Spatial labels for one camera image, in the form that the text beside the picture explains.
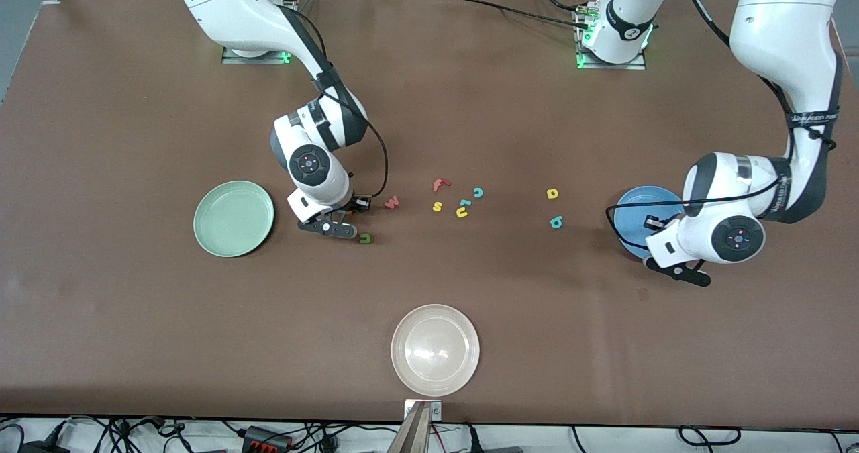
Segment blue plate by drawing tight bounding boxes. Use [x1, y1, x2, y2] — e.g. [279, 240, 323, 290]
[613, 185, 687, 263]

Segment green plate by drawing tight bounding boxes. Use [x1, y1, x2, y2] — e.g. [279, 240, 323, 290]
[193, 180, 276, 258]

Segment white plate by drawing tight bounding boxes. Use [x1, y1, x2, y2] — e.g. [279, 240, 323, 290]
[391, 304, 481, 397]

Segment black orange power strip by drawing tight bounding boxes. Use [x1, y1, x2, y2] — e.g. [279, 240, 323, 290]
[242, 425, 293, 453]

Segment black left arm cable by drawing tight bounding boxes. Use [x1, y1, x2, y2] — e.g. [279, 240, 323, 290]
[605, 0, 841, 251]

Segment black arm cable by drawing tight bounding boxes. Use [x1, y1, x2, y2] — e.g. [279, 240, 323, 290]
[605, 0, 841, 251]
[268, 0, 391, 203]

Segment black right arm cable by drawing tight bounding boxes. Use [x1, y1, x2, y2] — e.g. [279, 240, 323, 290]
[268, 0, 391, 203]

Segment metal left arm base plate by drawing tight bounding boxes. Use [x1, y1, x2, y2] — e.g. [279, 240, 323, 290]
[575, 2, 648, 71]

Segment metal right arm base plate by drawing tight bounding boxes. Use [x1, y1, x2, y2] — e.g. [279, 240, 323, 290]
[221, 47, 294, 65]

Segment black looped floor cable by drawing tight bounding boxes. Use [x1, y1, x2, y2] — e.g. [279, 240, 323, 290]
[678, 425, 743, 448]

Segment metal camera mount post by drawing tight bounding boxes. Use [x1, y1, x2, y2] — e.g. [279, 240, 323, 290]
[387, 399, 444, 453]

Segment long black table cable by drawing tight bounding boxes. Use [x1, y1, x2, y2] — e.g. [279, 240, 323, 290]
[440, 0, 595, 31]

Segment black tangled floor cables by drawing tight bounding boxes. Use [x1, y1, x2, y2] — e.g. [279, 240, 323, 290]
[0, 415, 202, 453]

